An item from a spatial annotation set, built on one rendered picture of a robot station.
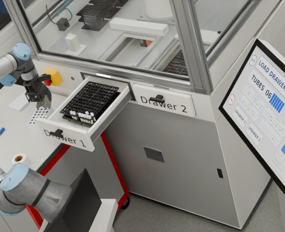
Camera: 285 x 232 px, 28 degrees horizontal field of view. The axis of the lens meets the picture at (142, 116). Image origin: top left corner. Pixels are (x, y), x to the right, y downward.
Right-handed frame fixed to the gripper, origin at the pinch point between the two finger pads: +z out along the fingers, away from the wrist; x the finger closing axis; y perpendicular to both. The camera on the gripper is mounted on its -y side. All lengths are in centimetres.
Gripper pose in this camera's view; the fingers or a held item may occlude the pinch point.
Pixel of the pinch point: (47, 105)
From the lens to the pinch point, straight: 280.4
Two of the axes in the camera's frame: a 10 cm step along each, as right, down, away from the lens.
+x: 9.3, -0.1, -3.6
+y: -2.6, 6.8, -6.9
